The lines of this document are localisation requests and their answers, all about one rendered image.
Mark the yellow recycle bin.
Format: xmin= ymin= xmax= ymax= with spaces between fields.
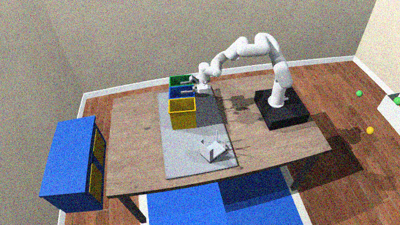
xmin=168 ymin=97 xmax=196 ymax=130

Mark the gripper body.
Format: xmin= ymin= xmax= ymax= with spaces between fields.
xmin=196 ymin=74 xmax=209 ymax=94

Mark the green bin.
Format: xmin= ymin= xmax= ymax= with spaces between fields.
xmin=169 ymin=74 xmax=194 ymax=87

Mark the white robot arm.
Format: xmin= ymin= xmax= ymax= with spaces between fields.
xmin=189 ymin=33 xmax=293 ymax=108

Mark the blue open bin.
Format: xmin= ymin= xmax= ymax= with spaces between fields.
xmin=169 ymin=85 xmax=195 ymax=100

